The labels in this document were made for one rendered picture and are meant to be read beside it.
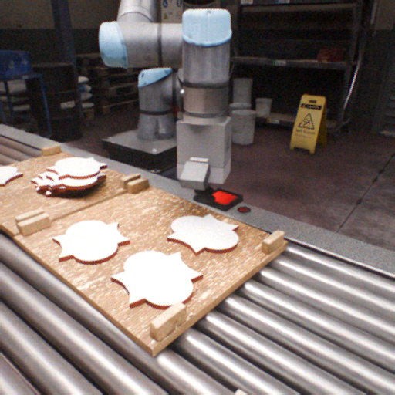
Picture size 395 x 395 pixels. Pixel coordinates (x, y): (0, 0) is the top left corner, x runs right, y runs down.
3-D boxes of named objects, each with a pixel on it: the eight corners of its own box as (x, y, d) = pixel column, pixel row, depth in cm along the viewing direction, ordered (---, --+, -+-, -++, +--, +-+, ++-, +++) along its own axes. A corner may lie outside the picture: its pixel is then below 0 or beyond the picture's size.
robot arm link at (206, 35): (228, 10, 60) (235, 8, 52) (226, 81, 64) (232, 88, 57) (180, 11, 59) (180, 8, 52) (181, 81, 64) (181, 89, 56)
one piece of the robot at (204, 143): (160, 105, 55) (164, 202, 62) (218, 109, 53) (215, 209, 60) (185, 92, 65) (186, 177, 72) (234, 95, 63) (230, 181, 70)
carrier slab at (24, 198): (62, 155, 122) (62, 150, 121) (146, 187, 98) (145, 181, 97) (-57, 187, 98) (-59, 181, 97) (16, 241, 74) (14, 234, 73)
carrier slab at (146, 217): (149, 190, 96) (148, 184, 95) (287, 248, 71) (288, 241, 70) (15, 243, 73) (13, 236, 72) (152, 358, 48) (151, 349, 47)
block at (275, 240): (276, 240, 71) (278, 227, 70) (285, 243, 70) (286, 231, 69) (259, 252, 67) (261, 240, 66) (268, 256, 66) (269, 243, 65)
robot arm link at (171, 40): (163, 22, 70) (160, 21, 60) (221, 23, 70) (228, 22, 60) (164, 65, 73) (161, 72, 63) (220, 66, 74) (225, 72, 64)
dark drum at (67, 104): (65, 128, 510) (54, 61, 472) (93, 135, 478) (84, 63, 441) (25, 138, 466) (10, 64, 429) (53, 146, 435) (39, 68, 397)
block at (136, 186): (145, 186, 95) (144, 176, 94) (150, 187, 94) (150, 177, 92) (127, 193, 91) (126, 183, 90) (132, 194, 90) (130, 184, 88)
